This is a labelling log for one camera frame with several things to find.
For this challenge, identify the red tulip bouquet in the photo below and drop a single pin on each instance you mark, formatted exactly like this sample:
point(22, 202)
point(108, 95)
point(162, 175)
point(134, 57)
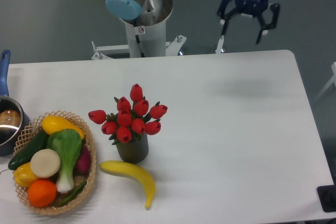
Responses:
point(134, 118)

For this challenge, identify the dark ribbed vase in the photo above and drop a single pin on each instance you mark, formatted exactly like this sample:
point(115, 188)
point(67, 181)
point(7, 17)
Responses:
point(134, 151)

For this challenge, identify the black device at edge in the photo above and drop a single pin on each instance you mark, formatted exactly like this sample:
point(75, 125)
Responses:
point(327, 197)

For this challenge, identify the yellow banana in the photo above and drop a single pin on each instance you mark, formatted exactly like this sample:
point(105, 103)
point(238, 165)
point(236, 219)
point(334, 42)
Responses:
point(133, 171)

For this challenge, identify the green bok choy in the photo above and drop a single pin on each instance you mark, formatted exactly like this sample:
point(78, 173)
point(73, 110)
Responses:
point(67, 144)

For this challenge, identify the purple red onion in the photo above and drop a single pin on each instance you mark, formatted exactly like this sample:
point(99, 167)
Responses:
point(84, 161)

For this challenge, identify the yellow squash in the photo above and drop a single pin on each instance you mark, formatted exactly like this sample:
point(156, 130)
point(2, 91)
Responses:
point(52, 124)

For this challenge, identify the woven wicker basket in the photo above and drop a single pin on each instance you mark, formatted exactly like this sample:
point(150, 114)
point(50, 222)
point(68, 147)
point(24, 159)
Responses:
point(26, 136)

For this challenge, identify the dark green cucumber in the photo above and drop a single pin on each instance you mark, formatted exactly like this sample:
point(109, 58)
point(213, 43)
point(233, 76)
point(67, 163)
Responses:
point(38, 142)

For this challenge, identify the cream round disc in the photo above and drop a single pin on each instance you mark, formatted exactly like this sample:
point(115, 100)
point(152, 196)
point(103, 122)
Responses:
point(45, 163)

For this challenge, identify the blue saucepan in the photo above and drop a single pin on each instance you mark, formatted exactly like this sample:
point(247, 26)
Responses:
point(13, 117)

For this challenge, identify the green bean pod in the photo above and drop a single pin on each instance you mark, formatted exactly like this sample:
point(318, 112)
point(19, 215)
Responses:
point(72, 195)

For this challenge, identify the orange fruit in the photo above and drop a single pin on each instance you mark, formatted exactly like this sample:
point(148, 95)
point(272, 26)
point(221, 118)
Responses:
point(42, 192)

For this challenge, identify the yellow bell pepper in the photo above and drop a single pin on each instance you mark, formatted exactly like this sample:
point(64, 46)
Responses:
point(24, 176)

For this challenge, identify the white metal base frame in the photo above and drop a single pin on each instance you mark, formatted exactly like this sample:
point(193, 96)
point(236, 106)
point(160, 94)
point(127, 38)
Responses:
point(173, 48)

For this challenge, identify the white frame at right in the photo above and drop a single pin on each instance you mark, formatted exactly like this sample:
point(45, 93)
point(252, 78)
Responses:
point(327, 85)

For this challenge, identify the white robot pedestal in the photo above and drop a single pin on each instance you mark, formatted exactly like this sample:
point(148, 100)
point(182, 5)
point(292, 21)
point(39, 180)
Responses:
point(146, 41)

